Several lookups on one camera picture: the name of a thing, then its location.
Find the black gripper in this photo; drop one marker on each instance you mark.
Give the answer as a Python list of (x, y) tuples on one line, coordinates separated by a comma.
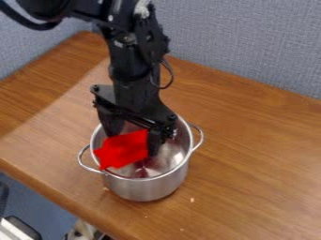
[(133, 102)]

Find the red block object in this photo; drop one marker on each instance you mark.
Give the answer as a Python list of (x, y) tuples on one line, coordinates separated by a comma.
[(121, 150)]

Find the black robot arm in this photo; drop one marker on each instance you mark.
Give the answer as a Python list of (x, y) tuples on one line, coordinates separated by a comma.
[(137, 45)]

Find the stainless steel pot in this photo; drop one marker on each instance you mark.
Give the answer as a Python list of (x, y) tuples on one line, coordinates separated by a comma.
[(152, 178)]

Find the white object under table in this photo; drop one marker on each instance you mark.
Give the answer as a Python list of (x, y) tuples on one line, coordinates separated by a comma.
[(83, 231)]

